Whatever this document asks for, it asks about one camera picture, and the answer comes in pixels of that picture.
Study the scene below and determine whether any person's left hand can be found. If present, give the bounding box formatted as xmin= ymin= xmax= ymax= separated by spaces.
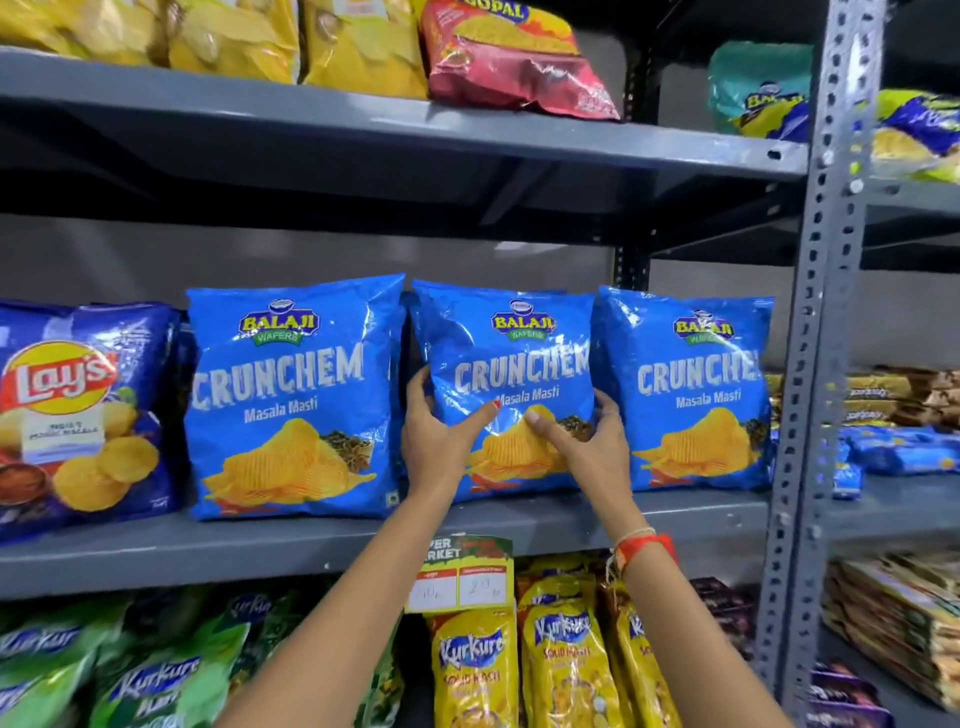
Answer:
xmin=401 ymin=366 xmax=501 ymax=495

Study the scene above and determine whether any person's right hand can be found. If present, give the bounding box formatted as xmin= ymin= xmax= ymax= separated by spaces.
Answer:
xmin=524 ymin=387 xmax=648 ymax=538

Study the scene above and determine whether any blue wavy chips bag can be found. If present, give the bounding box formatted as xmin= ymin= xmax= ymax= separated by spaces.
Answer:
xmin=591 ymin=285 xmax=777 ymax=494
xmin=183 ymin=273 xmax=408 ymax=523
xmin=409 ymin=279 xmax=599 ymax=505

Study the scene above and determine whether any person's right forearm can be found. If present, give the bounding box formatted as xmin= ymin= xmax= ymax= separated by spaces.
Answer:
xmin=600 ymin=517 xmax=795 ymax=728

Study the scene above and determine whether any person's left forearm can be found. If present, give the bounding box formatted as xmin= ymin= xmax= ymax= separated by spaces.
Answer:
xmin=216 ymin=480 xmax=462 ymax=728

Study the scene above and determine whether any red thread wristband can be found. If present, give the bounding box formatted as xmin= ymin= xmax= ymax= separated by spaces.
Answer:
xmin=606 ymin=527 xmax=681 ymax=580

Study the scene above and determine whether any green and red price tag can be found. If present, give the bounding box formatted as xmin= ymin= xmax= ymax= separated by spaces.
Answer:
xmin=403 ymin=533 xmax=516 ymax=616

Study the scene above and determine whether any dark purple snack packet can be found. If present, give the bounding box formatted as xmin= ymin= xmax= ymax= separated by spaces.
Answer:
xmin=688 ymin=576 xmax=760 ymax=663
xmin=804 ymin=658 xmax=895 ymax=728

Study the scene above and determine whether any grey metal shelf board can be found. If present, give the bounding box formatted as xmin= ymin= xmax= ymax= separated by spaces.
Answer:
xmin=0 ymin=480 xmax=774 ymax=601
xmin=0 ymin=45 xmax=811 ymax=249

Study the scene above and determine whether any green snack bag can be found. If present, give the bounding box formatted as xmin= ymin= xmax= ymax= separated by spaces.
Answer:
xmin=88 ymin=621 xmax=251 ymax=728
xmin=356 ymin=633 xmax=408 ymax=728
xmin=213 ymin=585 xmax=316 ymax=687
xmin=0 ymin=594 xmax=132 ymax=728

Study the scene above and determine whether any grey perforated rack upright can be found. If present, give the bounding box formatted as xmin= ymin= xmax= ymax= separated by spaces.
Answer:
xmin=752 ymin=0 xmax=888 ymax=721

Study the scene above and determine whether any stack of brown gold packets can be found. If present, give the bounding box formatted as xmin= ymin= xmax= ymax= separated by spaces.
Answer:
xmin=763 ymin=366 xmax=960 ymax=432

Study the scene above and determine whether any pile of small blue packets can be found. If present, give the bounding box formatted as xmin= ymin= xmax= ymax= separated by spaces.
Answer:
xmin=828 ymin=424 xmax=960 ymax=502

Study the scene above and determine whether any red and yellow snack bag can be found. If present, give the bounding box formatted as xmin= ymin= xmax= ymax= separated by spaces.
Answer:
xmin=418 ymin=0 xmax=622 ymax=122

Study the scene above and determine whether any yellow chips bag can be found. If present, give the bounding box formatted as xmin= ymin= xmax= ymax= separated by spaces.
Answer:
xmin=0 ymin=0 xmax=169 ymax=69
xmin=300 ymin=0 xmax=430 ymax=102
xmin=163 ymin=0 xmax=303 ymax=86

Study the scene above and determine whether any dark blue potato chips bag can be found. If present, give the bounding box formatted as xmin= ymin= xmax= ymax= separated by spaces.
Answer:
xmin=0 ymin=299 xmax=183 ymax=545

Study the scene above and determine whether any stack of tan flat packets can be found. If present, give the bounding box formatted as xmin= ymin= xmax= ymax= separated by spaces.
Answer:
xmin=819 ymin=549 xmax=960 ymax=714

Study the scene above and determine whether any teal snack bag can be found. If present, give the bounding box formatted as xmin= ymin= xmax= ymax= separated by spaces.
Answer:
xmin=707 ymin=40 xmax=816 ymax=136

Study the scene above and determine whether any grey metal side rack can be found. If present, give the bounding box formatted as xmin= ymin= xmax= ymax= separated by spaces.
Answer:
xmin=648 ymin=0 xmax=960 ymax=728

